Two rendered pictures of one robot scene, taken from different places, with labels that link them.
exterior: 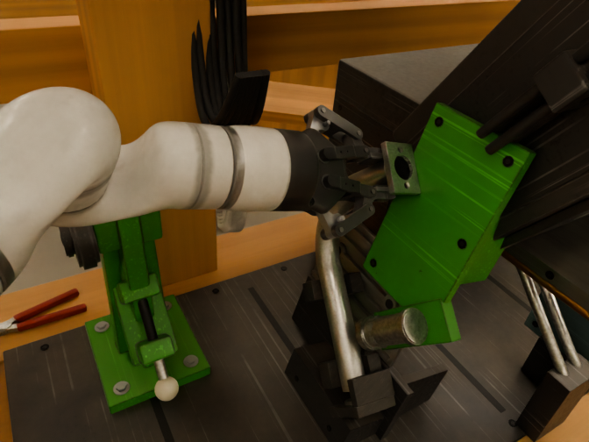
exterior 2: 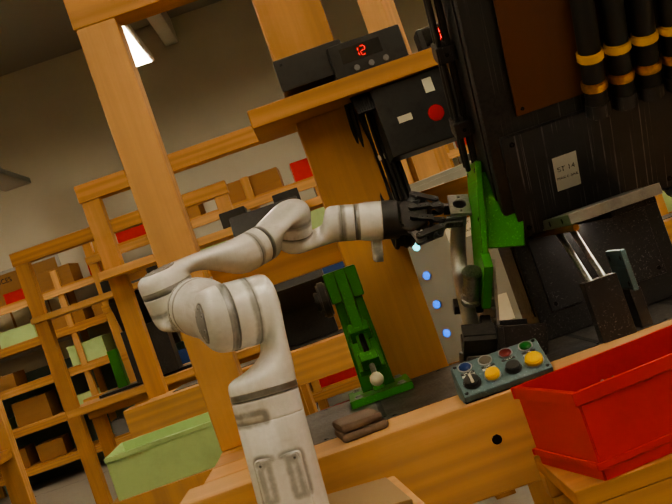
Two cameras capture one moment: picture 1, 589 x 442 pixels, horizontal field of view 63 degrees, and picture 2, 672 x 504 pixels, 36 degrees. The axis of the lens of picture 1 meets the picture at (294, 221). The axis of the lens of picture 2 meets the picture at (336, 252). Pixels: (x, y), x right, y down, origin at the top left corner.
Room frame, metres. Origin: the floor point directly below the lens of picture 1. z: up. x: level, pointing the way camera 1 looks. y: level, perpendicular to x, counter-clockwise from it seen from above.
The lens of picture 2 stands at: (-1.35, -0.93, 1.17)
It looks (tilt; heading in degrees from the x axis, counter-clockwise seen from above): 1 degrees up; 32
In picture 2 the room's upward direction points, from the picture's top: 19 degrees counter-clockwise
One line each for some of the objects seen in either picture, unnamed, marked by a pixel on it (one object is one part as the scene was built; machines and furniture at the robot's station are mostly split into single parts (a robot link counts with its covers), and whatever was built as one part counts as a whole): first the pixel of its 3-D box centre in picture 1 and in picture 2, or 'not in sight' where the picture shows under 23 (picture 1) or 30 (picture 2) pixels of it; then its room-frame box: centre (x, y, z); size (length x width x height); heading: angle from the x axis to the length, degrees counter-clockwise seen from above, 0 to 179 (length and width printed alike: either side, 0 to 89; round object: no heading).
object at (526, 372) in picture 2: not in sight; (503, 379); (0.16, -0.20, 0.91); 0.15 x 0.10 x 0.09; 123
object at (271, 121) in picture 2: not in sight; (448, 61); (0.74, -0.06, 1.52); 0.90 x 0.25 x 0.04; 123
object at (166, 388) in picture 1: (161, 372); (373, 371); (0.34, 0.14, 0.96); 0.06 x 0.03 x 0.06; 33
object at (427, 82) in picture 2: not in sight; (417, 115); (0.63, 0.01, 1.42); 0.17 x 0.12 x 0.15; 123
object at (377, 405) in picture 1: (362, 406); (479, 347); (0.33, -0.10, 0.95); 0.07 x 0.04 x 0.06; 123
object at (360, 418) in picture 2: not in sight; (359, 423); (0.07, 0.03, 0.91); 0.10 x 0.08 x 0.03; 41
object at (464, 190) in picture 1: (456, 212); (493, 214); (0.42, -0.17, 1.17); 0.13 x 0.12 x 0.20; 123
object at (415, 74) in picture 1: (429, 171); (577, 237); (0.69, -0.21, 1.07); 0.30 x 0.18 x 0.34; 123
